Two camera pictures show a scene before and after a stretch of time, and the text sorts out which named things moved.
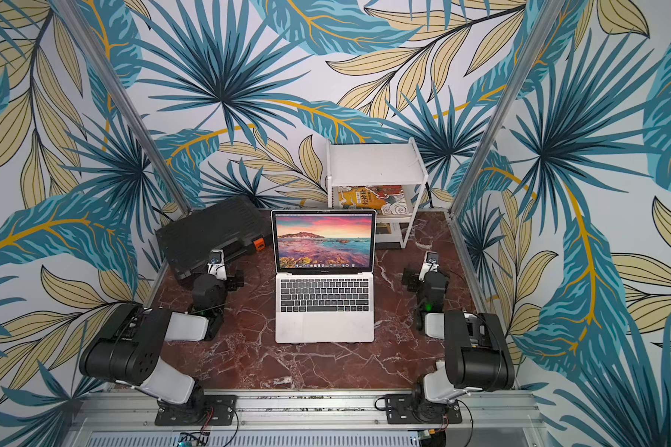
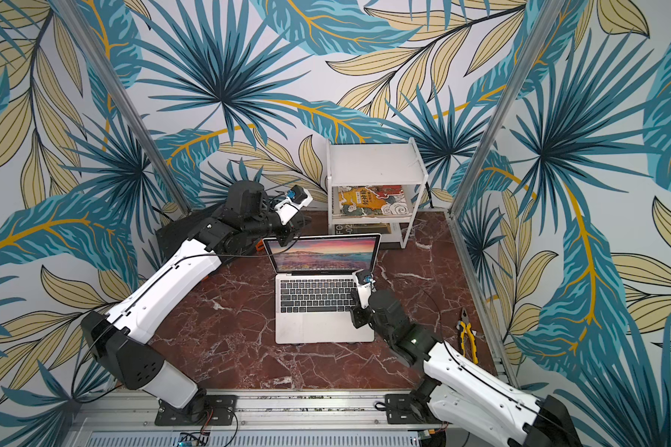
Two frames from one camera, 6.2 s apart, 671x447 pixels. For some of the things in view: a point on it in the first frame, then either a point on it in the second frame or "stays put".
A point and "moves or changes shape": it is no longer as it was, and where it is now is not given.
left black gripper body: [231, 282] → [274, 222]
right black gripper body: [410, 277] → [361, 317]
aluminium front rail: [306, 419] stays put
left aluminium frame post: [74, 15] stays put
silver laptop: [324, 262] moves or changes shape
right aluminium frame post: [541, 25] stays put
